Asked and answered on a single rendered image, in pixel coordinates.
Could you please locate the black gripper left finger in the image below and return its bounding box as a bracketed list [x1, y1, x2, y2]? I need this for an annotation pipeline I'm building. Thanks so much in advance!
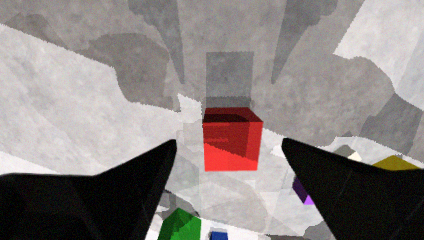
[0, 139, 177, 240]

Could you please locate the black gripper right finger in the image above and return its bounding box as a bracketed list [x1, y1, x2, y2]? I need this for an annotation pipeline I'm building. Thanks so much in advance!
[281, 138, 424, 240]

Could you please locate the yellow block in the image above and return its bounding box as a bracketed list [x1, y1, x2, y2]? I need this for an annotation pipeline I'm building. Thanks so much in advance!
[373, 155, 420, 171]

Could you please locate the green block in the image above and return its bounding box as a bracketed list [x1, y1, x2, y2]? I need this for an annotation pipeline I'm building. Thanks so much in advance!
[157, 208, 201, 240]

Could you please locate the purple block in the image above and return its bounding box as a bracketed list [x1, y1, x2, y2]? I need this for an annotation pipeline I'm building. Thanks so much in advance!
[292, 176, 314, 205]

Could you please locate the small blue block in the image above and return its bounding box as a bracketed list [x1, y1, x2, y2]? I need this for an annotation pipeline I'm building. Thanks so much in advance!
[210, 231, 228, 240]

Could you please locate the red block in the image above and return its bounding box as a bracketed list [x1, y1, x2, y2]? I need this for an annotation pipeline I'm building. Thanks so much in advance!
[203, 107, 264, 172]

